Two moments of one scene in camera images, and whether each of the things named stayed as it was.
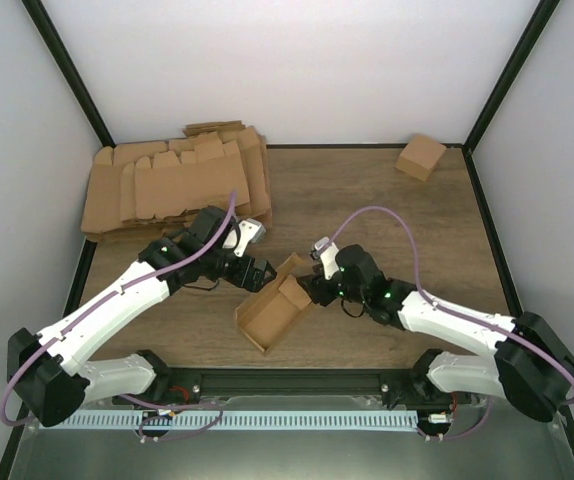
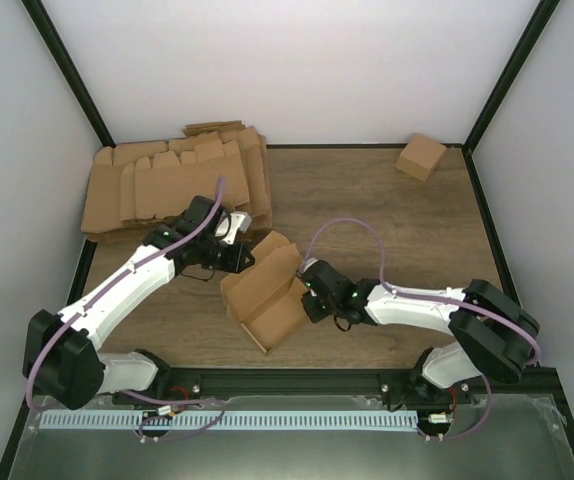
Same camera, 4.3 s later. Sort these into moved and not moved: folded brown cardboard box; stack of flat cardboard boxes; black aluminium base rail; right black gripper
Moved: right black gripper
Not moved: black aluminium base rail; folded brown cardboard box; stack of flat cardboard boxes
